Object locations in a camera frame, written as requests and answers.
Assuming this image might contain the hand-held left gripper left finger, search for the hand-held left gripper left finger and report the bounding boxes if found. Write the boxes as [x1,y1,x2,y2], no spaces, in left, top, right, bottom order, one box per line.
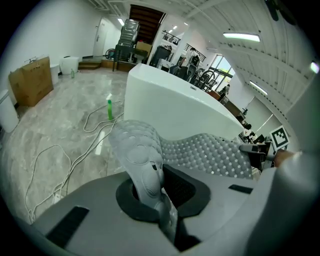
[115,178,161,223]

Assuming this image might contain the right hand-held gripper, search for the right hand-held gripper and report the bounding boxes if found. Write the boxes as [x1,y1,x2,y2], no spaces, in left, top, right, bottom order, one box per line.
[239,125,291,174]

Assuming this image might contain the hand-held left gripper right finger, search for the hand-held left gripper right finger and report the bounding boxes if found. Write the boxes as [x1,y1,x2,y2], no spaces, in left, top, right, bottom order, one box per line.
[162,164,212,218]

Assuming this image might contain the translucent studded bath mat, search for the translucent studded bath mat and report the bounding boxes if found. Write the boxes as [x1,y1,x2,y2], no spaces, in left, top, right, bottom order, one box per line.
[108,119,253,245]

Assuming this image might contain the person's right forearm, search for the person's right forearm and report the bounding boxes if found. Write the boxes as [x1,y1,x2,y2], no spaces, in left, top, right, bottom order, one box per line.
[273,149,303,167]

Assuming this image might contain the white power strip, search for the white power strip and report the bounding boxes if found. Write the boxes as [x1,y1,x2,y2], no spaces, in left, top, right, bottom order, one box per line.
[51,191,63,205]

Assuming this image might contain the person's white shirt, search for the person's white shirt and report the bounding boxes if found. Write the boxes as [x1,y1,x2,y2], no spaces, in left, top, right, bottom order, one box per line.
[284,72,320,161]

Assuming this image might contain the white bathtub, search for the white bathtub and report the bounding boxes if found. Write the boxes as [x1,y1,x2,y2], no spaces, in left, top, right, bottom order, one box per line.
[123,63,245,142]

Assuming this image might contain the black curved faucet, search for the black curved faucet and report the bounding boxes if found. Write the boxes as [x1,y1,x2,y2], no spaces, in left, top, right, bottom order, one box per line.
[199,69,216,92]

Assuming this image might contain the grey office chair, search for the grey office chair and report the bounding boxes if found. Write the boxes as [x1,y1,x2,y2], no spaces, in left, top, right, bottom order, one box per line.
[170,62,198,83]

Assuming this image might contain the black balcony railing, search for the black balcony railing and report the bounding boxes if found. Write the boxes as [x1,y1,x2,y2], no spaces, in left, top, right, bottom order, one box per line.
[184,43,208,62]
[161,29,181,46]

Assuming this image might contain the black cabinet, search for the black cabinet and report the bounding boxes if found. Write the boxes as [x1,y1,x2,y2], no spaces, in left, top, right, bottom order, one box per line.
[149,45,174,68]

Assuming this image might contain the wooden step platform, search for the wooden step platform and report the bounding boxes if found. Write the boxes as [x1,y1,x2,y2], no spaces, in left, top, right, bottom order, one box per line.
[78,59,102,71]

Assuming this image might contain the small brown cardboard box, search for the small brown cardboard box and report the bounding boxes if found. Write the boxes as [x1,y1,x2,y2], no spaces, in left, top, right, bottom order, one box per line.
[135,41,153,58]

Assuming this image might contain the white toilet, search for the white toilet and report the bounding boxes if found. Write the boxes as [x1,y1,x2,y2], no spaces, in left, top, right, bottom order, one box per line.
[0,89,20,133]
[59,56,80,75]

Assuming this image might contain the large brown cardboard box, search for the large brown cardboard box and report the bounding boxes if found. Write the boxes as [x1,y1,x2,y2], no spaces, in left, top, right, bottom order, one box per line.
[8,56,55,108]

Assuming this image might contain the white door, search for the white door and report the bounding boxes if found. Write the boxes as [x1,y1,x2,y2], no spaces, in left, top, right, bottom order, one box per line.
[92,16,107,57]

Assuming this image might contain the brown wooden staircase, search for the brown wooden staircase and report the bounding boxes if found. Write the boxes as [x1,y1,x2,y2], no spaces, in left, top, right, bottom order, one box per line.
[129,4,166,44]

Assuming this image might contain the white power strip cable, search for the white power strip cable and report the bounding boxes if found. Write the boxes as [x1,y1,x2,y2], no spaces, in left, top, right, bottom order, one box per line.
[53,112,125,198]

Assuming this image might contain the white hose cable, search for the white hose cable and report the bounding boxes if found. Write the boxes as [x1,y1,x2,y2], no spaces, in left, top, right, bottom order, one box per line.
[83,101,125,133]

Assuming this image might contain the thin white looped cable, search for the thin white looped cable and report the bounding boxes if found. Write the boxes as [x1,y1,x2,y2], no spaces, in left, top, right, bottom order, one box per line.
[24,143,73,224]

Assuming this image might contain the white ceramic pedestal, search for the white ceramic pedestal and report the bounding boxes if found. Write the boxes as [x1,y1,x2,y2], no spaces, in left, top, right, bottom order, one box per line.
[49,63,61,86]

